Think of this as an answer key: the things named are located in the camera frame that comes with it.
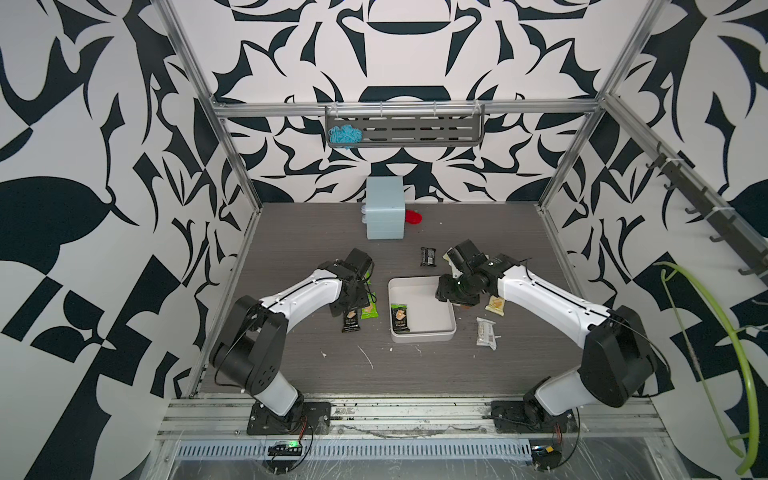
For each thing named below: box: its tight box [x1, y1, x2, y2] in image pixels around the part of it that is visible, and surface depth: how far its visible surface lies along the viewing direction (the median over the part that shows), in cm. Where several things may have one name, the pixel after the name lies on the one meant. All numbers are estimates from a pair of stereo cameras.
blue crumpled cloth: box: [328, 124, 363, 143], surface depth 93 cm
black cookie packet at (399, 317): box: [391, 303, 410, 333], surface depth 89 cm
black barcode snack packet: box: [420, 247, 437, 267], surface depth 104 cm
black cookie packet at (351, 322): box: [342, 309, 361, 333], surface depth 91 cm
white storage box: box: [387, 275, 457, 343], surface depth 93 cm
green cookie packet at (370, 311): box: [360, 292, 379, 319], surface depth 93 cm
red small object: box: [405, 210, 423, 225], surface depth 117 cm
